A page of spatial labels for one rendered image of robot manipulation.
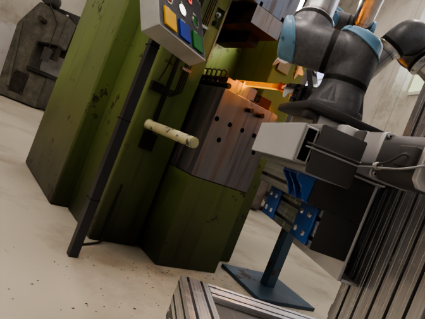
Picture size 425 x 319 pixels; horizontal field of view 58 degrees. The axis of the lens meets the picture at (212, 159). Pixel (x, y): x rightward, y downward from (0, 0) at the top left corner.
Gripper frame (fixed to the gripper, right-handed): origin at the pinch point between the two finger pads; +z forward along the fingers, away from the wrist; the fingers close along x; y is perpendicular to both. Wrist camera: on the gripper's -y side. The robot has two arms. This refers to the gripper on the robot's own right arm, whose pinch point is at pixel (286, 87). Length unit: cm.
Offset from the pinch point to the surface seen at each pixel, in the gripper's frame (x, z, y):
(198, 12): -44, 20, -14
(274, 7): -2.1, 27.1, -39.6
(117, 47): -50, 86, 4
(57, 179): -55, 88, 85
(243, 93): -0.2, 27.7, 5.7
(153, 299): -34, -10, 101
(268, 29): -0.5, 27.3, -28.9
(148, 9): -70, 4, 0
